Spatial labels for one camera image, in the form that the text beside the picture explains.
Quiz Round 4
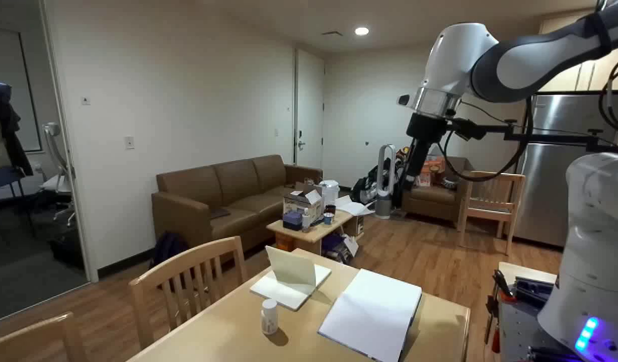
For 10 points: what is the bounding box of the dark blue backpack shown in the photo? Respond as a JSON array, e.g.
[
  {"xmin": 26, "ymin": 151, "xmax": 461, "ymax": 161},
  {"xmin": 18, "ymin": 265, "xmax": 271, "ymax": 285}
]
[{"xmin": 150, "ymin": 231, "xmax": 187, "ymax": 265}]

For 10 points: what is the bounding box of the ceiling light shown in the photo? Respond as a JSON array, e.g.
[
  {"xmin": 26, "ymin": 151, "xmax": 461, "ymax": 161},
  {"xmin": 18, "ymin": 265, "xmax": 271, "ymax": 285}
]
[{"xmin": 354, "ymin": 25, "xmax": 370, "ymax": 38}]

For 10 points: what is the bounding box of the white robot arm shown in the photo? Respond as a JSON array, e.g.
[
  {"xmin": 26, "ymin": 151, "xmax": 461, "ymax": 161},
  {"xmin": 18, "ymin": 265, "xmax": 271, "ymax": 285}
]
[{"xmin": 394, "ymin": 0, "xmax": 618, "ymax": 362}]

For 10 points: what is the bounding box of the wooden chair near corner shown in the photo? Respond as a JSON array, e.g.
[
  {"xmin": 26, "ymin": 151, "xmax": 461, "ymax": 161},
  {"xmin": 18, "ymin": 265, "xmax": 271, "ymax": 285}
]
[{"xmin": 0, "ymin": 311, "xmax": 86, "ymax": 362}]

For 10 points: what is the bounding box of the wooden side cart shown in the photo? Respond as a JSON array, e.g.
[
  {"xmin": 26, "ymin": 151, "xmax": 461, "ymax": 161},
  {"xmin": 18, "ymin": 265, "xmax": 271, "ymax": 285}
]
[{"xmin": 482, "ymin": 262, "xmax": 563, "ymax": 362}]

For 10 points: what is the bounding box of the wooden coffee table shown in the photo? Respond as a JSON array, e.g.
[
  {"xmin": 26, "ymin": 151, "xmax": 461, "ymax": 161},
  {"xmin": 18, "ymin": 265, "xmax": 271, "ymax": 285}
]
[{"xmin": 268, "ymin": 210, "xmax": 364, "ymax": 253}]

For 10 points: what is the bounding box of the white tower fan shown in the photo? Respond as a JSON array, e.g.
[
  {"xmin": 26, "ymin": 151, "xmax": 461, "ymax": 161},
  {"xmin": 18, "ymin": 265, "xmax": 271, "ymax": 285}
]
[{"xmin": 375, "ymin": 144, "xmax": 397, "ymax": 219}]

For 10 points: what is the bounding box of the stainless steel refrigerator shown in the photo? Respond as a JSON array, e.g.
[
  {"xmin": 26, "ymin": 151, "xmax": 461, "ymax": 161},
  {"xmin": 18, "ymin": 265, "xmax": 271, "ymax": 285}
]
[{"xmin": 516, "ymin": 92, "xmax": 618, "ymax": 248}]

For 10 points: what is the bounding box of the wooden dining chair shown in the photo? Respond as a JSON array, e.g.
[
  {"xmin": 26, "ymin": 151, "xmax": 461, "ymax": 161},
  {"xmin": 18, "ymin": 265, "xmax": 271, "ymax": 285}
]
[{"xmin": 128, "ymin": 235, "xmax": 246, "ymax": 348}]

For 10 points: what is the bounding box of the white door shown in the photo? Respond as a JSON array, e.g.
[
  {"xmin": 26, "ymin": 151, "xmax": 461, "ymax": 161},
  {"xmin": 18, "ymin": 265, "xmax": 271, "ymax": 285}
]
[{"xmin": 295, "ymin": 49, "xmax": 324, "ymax": 169}]

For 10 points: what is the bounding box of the box on coffee table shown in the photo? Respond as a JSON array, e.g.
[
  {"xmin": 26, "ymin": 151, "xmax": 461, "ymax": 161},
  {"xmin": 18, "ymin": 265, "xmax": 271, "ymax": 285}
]
[{"xmin": 282, "ymin": 189, "xmax": 324, "ymax": 231}]

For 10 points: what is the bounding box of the brown leather sofa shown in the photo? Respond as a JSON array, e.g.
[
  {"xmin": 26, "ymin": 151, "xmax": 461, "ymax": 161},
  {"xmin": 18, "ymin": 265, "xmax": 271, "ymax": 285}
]
[{"xmin": 150, "ymin": 154, "xmax": 321, "ymax": 252}]

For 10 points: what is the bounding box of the brown armchair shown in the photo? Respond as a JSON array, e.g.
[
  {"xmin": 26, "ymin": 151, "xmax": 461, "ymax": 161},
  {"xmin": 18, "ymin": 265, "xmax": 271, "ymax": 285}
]
[{"xmin": 402, "ymin": 157, "xmax": 471, "ymax": 222}]

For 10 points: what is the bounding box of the white pill bottle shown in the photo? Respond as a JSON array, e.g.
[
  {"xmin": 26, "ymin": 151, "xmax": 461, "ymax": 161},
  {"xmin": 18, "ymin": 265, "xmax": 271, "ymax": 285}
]
[{"xmin": 262, "ymin": 299, "xmax": 278, "ymax": 336}]

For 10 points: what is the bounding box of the wooden chair in background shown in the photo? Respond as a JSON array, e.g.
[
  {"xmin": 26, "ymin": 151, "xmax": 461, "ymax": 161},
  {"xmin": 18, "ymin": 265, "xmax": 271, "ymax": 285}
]
[{"xmin": 458, "ymin": 171, "xmax": 526, "ymax": 252}]

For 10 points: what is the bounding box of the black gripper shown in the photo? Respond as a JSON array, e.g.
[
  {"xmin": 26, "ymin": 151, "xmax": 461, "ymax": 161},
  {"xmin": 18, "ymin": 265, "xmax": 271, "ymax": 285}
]
[{"xmin": 392, "ymin": 115, "xmax": 447, "ymax": 206}]

